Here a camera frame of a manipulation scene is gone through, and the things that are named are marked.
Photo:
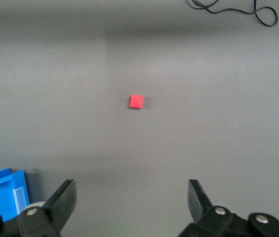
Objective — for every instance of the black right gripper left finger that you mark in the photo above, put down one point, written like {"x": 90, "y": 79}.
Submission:
{"x": 60, "y": 205}

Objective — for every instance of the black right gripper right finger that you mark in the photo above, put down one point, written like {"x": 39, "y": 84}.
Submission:
{"x": 198, "y": 205}

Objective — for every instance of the red cube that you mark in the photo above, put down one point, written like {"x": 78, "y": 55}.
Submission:
{"x": 136, "y": 101}

